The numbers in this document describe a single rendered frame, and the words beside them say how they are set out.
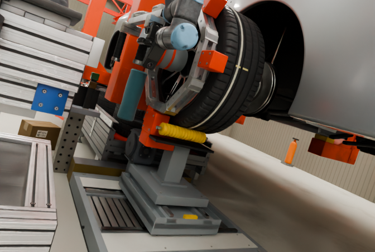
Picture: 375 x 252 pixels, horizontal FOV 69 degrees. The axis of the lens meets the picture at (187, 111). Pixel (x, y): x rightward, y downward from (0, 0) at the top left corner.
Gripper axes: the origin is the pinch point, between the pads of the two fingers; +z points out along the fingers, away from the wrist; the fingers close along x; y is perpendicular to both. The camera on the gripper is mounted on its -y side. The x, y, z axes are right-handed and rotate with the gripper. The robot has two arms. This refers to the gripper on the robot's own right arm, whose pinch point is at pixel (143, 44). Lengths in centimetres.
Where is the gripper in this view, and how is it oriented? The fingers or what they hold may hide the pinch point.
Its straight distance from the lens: 114.0
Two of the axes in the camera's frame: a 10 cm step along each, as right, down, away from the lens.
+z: -4.9, -2.0, 8.5
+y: 3.0, -9.5, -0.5
